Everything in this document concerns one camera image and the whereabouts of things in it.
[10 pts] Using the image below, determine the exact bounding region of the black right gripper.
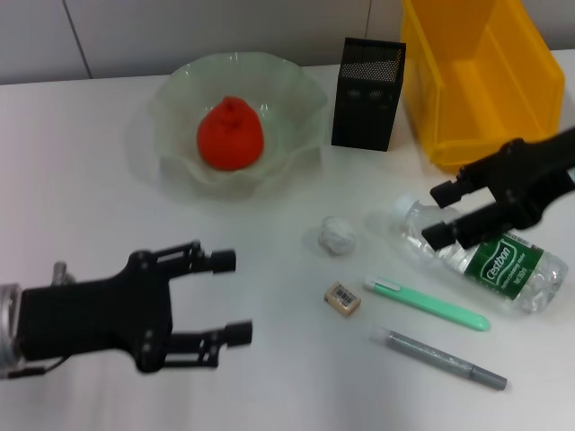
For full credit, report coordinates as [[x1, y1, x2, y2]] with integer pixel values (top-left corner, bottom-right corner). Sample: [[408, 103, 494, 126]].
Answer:
[[421, 127, 575, 250]]

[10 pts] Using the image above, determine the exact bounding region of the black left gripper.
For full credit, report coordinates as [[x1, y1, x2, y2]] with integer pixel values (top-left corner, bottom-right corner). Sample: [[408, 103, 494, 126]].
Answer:
[[19, 240, 238, 374]]

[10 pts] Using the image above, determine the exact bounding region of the clear green-label water bottle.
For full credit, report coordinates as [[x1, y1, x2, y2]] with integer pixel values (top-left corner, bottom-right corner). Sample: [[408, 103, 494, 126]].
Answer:
[[391, 194, 570, 316]]

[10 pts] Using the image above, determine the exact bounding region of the mint green pen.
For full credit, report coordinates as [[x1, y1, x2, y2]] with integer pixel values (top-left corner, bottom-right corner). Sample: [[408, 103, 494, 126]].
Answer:
[[362, 274, 491, 333]]

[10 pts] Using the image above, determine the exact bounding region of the white paper ball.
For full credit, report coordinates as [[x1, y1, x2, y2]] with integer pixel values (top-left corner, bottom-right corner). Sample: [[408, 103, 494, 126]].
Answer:
[[317, 215, 358, 257]]

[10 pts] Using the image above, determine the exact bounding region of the orange knitted toy fruit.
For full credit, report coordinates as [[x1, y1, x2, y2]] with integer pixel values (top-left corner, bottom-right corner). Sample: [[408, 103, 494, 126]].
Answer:
[[196, 94, 267, 172]]

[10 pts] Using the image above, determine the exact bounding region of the small beige eraser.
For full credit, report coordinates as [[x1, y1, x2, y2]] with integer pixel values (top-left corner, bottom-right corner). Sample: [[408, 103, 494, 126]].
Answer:
[[322, 281, 362, 321]]

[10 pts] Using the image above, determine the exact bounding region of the black mesh pen holder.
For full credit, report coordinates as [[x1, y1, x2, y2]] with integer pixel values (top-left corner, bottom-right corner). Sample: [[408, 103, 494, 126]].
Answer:
[[331, 37, 407, 154]]

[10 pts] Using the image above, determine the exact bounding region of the grey marker pen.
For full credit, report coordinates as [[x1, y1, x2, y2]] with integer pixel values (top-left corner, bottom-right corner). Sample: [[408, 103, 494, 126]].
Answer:
[[368, 326, 509, 392]]

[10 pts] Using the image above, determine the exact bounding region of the yellow plastic storage bin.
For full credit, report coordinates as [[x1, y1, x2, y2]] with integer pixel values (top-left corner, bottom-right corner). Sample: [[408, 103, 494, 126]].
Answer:
[[399, 0, 567, 174]]

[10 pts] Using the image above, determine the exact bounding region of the pale green wavy glass bowl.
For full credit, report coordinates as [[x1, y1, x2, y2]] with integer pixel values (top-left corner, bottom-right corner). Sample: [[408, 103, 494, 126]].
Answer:
[[147, 50, 330, 199]]

